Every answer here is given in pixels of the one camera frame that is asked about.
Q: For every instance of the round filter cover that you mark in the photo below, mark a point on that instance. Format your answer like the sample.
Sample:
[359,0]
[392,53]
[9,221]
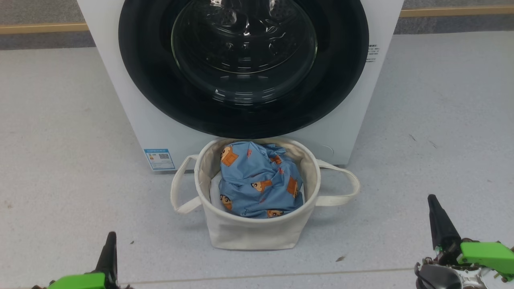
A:
[327,150]

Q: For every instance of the white front-load washing machine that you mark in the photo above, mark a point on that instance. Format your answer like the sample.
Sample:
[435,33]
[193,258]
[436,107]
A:
[128,120]

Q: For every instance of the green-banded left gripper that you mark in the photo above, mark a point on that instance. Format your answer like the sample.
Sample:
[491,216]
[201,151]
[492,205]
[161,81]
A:
[80,281]

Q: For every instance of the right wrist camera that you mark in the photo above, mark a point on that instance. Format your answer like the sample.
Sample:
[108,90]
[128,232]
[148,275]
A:
[437,277]

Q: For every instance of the black-rimmed glass washer door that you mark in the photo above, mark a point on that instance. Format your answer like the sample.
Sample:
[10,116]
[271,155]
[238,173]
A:
[152,92]

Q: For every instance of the white canvas laundry basket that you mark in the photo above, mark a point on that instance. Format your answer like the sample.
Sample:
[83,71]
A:
[249,235]

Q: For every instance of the white cloth pad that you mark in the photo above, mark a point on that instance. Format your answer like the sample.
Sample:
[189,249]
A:
[215,196]

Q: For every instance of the blue energy label sticker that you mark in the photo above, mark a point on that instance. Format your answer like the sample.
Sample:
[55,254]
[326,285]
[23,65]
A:
[159,159]

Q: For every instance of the blue cartoon print garment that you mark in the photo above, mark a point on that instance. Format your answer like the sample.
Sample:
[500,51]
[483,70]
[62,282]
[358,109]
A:
[257,172]

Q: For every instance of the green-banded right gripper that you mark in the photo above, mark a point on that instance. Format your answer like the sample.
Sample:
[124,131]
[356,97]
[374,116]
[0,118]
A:
[488,259]

